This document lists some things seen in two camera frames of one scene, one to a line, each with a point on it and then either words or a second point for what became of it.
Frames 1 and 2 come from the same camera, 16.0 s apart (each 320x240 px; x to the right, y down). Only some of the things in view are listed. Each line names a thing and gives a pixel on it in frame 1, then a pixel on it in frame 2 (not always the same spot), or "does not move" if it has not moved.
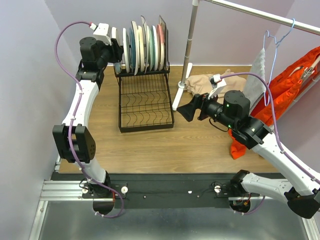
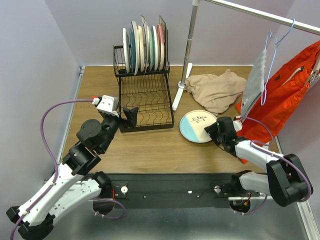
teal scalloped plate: x=132 y=50 does not move
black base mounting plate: x=168 y=190 does not move
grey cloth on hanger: x=254 y=85 does not move
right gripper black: x=201 y=102 to x=213 y=132
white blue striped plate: x=126 y=49 does not move
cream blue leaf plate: x=114 y=32 to x=192 y=125
